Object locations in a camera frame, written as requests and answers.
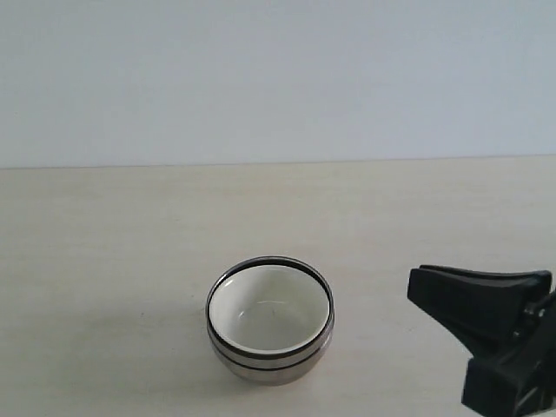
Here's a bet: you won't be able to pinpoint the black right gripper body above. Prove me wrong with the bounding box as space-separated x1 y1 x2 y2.
496 293 555 416

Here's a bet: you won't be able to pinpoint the dimpled steel bowl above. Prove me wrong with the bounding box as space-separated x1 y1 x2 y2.
204 255 335 370

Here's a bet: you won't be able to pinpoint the cream ceramic bowl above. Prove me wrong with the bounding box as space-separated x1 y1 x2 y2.
208 265 331 354

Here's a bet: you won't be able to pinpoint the smooth steel bowl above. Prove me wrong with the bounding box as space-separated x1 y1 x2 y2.
211 340 330 386

